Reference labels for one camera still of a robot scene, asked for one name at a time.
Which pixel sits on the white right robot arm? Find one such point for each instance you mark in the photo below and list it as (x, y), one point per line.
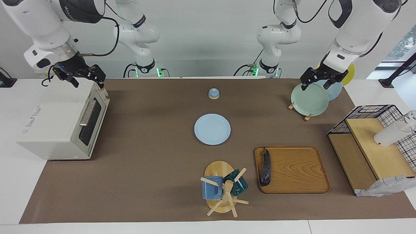
(42, 26)

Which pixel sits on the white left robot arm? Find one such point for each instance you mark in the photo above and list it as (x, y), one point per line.
(357, 26)

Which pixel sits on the pale blue racked plate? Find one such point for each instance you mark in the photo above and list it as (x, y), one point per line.
(335, 93)

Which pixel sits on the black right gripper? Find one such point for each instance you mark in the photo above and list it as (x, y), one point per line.
(78, 68)

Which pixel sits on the brown table mat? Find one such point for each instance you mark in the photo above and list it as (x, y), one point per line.
(146, 169)

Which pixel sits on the cream toaster oven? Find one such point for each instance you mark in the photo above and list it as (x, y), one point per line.
(48, 123)

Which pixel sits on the small blue lid wooden knob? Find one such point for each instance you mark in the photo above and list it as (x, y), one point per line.
(214, 94)

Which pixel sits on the yellow plate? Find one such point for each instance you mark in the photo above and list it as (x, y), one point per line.
(350, 74)

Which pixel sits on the pale green plate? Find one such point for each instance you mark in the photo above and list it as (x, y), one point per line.
(308, 100)

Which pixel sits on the light blue plate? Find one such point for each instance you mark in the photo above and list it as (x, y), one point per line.
(212, 129)

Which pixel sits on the white cup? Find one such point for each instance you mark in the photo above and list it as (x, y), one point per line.
(388, 136)

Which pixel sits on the dark green mug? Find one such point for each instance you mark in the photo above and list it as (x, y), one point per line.
(240, 187)

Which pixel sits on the wooden mug tree stand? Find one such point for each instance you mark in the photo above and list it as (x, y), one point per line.
(219, 169)

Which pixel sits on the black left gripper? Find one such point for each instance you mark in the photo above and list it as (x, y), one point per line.
(323, 71)

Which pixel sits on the wooden serving tray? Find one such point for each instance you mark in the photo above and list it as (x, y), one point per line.
(292, 172)

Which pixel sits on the wooden plate rack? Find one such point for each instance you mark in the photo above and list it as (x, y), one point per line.
(291, 106)

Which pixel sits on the clear glass cup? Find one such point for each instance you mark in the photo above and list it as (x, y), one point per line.
(412, 116)

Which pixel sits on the blue mug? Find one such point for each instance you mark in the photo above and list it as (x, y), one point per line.
(211, 191)

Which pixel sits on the dark purple eggplant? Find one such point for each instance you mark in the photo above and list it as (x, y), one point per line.
(266, 172)

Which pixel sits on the grey white cloth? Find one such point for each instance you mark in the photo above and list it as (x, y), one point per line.
(380, 187)

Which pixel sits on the black table clamp mount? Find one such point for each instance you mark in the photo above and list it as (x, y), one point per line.
(386, 82)

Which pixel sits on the black desk bracket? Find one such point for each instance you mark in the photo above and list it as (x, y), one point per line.
(6, 82)

